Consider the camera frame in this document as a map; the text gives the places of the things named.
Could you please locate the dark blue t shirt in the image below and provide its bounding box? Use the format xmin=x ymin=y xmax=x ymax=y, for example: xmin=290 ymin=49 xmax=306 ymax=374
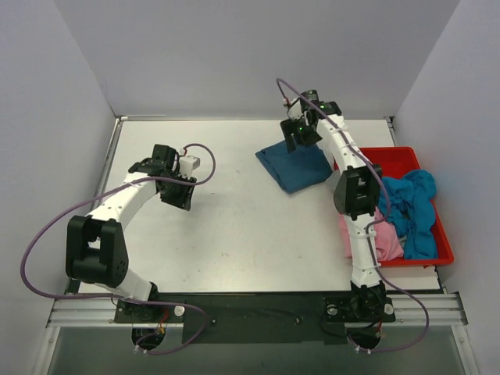
xmin=255 ymin=141 xmax=332 ymax=195

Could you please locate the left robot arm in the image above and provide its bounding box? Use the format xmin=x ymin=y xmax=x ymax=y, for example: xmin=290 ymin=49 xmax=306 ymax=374
xmin=66 ymin=145 xmax=200 ymax=322

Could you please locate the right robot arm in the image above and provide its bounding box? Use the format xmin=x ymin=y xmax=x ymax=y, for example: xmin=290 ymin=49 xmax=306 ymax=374
xmin=280 ymin=90 xmax=385 ymax=320

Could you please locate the bright blue t shirt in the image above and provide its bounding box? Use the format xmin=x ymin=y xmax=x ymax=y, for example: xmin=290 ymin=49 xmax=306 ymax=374
xmin=378 ymin=170 xmax=438 ymax=260

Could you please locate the pink t shirt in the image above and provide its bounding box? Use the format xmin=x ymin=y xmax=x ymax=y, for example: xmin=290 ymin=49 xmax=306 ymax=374
xmin=337 ymin=214 xmax=404 ymax=261

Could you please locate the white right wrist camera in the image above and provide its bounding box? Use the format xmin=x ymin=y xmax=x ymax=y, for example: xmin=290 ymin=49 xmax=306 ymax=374
xmin=287 ymin=98 xmax=303 ymax=120

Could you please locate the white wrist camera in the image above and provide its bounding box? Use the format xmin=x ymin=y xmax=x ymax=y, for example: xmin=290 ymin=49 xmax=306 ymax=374
xmin=178 ymin=155 xmax=201 ymax=178
xmin=287 ymin=98 xmax=303 ymax=120

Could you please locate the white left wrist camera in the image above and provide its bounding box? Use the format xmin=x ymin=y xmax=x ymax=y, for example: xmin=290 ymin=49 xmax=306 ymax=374
xmin=178 ymin=155 xmax=201 ymax=178

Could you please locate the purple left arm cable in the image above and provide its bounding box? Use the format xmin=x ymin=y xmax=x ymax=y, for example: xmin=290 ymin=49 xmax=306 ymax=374
xmin=20 ymin=143 xmax=217 ymax=355

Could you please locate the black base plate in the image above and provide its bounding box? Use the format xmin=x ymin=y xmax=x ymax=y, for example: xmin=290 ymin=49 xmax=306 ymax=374
xmin=114 ymin=291 xmax=395 ymax=345

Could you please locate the aluminium front rail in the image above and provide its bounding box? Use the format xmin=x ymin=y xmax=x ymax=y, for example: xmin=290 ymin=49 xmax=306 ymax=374
xmin=47 ymin=293 xmax=468 ymax=327

